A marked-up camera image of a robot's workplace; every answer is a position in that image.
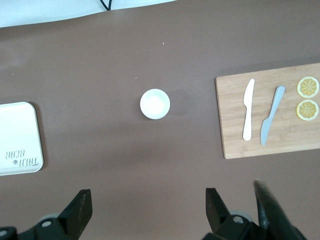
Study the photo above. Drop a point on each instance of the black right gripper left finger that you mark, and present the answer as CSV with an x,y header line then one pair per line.
x,y
75,212

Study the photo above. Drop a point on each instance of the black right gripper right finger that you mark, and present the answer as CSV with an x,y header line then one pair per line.
x,y
217,215

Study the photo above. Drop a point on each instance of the white plastic cup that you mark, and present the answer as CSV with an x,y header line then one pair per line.
x,y
155,103

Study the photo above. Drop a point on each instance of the white plastic knife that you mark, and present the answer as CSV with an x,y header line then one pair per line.
x,y
247,125

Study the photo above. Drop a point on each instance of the grey plastic knife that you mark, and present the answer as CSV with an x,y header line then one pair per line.
x,y
265,130

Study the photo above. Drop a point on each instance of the bamboo cutting board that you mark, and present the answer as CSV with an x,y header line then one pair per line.
x,y
232,112

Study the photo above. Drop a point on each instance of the white bear print tray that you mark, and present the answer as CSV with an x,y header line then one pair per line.
x,y
17,125

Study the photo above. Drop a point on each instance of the lemon slice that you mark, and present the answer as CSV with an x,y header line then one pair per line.
x,y
308,87
307,110

